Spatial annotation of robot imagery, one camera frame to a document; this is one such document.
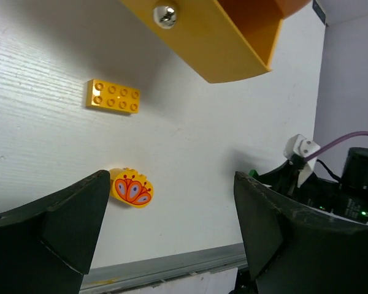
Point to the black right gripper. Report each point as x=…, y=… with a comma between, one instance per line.
x=333, y=197

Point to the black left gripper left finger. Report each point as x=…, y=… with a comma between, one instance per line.
x=47, y=246

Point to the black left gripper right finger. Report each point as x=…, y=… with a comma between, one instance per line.
x=291, y=248

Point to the green lego brick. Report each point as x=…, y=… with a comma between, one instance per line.
x=253, y=174

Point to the yellow drawer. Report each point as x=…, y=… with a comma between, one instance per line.
x=223, y=41

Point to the orange oval lego piece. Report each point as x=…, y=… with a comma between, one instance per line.
x=130, y=187

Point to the yellow lego brick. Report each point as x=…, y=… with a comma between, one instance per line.
x=107, y=96

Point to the right blue corner label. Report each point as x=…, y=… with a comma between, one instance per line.
x=319, y=12

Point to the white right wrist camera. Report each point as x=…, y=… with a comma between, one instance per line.
x=297, y=149

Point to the aluminium table front rail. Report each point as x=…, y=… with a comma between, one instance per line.
x=135, y=274

